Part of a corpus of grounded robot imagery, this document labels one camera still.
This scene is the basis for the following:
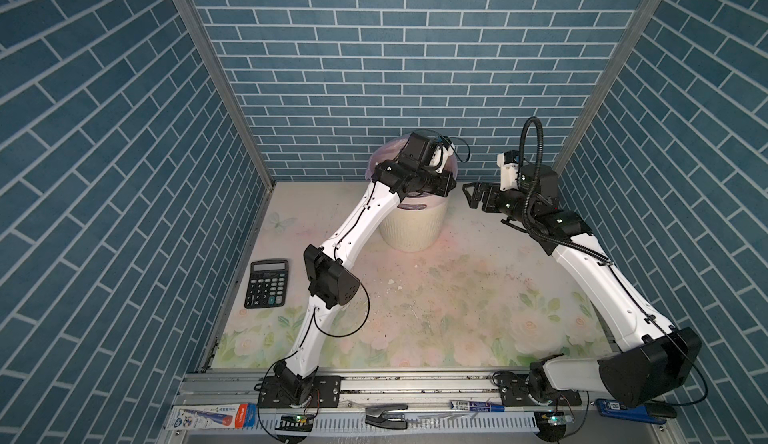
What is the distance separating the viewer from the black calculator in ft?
2.94

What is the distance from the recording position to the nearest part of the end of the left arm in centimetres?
60

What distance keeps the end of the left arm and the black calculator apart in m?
0.49
